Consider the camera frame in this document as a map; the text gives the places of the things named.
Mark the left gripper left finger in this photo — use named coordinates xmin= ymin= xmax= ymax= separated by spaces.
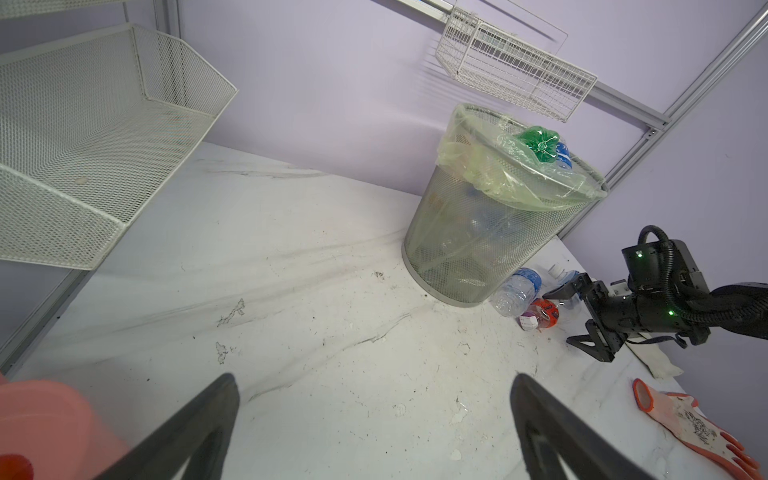
xmin=98 ymin=373 xmax=240 ymax=479

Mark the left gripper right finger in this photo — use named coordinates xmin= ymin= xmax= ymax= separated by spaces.
xmin=510 ymin=374 xmax=650 ymax=480

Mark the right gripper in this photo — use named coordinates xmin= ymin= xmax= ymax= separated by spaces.
xmin=542 ymin=273 xmax=641 ymax=363

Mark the green soda bottle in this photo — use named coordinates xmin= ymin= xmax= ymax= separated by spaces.
xmin=517 ymin=126 xmax=560 ymax=163

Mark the blue label bottle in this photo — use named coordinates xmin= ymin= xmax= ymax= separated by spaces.
xmin=556 ymin=142 xmax=573 ymax=170
xmin=548 ymin=263 xmax=581 ymax=290
xmin=490 ymin=268 xmax=543 ymax=318

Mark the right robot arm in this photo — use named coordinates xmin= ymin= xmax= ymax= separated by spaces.
xmin=543 ymin=225 xmax=767 ymax=363

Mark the grey mesh waste bin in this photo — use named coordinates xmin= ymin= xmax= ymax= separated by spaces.
xmin=401 ymin=103 xmax=608 ymax=308

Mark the green plastic bin liner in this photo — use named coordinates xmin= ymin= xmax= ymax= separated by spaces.
xmin=437 ymin=103 xmax=609 ymax=211

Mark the grey white work glove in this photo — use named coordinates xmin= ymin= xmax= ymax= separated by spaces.
xmin=628 ymin=343 xmax=684 ymax=380

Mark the pink watering can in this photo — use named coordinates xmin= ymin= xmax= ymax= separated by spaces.
xmin=1 ymin=378 xmax=129 ymax=479

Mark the red coated glove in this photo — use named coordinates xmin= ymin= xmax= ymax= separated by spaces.
xmin=632 ymin=378 xmax=763 ymax=480

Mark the white mesh two-tier shelf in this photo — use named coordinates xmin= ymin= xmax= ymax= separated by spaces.
xmin=1 ymin=23 xmax=237 ymax=270

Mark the white wire wall basket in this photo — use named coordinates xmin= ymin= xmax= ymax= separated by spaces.
xmin=435 ymin=7 xmax=597 ymax=123

